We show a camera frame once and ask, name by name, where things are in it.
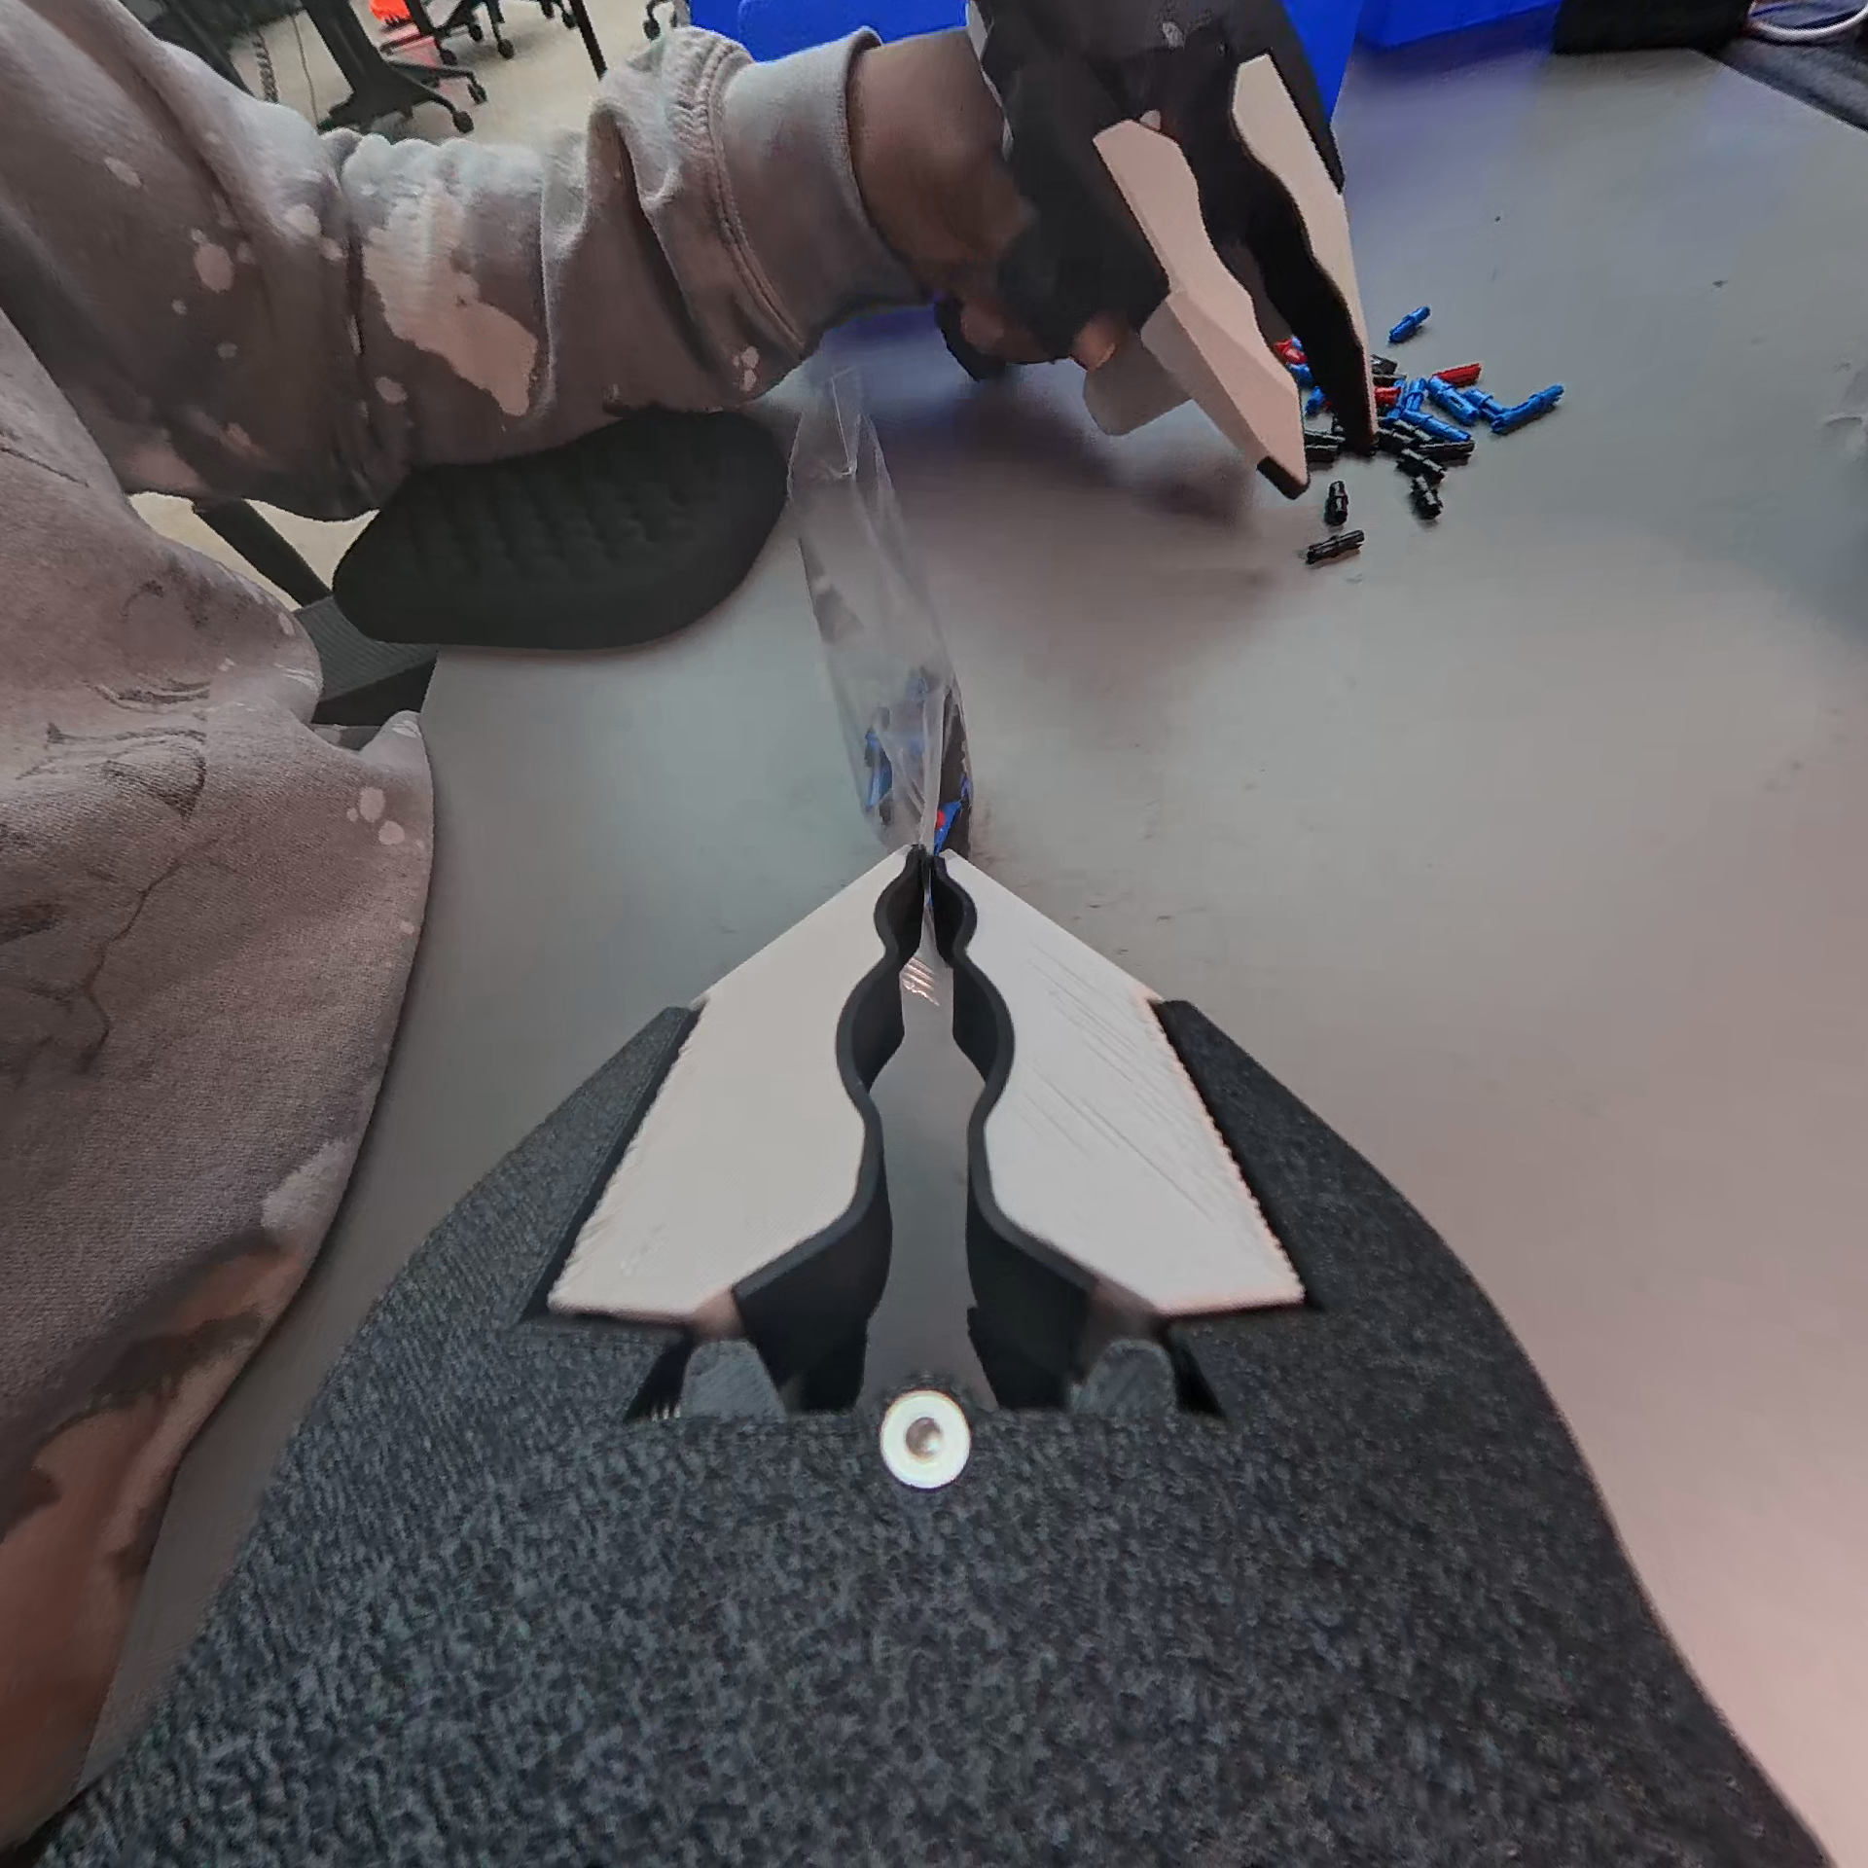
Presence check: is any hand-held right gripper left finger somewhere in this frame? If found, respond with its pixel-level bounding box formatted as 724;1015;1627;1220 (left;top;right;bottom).
547;848;936;1414

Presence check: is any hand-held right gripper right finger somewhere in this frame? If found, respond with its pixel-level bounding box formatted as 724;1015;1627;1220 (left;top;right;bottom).
933;850;1307;1414

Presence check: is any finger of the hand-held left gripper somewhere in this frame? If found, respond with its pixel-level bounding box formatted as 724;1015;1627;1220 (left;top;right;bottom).
1196;48;1381;454
1093;114;1312;500

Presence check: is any pile of small toy pins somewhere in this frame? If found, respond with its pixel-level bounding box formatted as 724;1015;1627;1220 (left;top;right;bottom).
1270;303;1567;570

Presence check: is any small clear plastic bag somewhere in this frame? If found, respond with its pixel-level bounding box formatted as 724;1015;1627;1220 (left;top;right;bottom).
788;371;976;864

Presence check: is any person's left forearm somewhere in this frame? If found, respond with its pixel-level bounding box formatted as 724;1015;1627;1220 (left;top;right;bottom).
0;0;936;521

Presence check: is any grey desk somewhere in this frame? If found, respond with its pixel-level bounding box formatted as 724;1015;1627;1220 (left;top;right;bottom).
87;0;1868;1868

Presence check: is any person's left hand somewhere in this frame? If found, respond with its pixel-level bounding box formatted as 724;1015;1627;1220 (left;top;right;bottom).
849;29;1036;310

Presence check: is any blue plastic storage bin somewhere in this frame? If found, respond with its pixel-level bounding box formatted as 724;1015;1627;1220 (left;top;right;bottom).
686;0;1366;119
1357;0;1558;48

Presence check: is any person's grey sweatshirt torso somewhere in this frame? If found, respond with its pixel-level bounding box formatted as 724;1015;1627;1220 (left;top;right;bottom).
0;313;436;1813

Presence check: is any black chair armrest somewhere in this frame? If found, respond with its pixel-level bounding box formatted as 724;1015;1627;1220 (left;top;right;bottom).
197;410;789;727

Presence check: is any black office chair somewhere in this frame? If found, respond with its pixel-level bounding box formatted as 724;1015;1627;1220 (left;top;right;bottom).
298;0;491;134

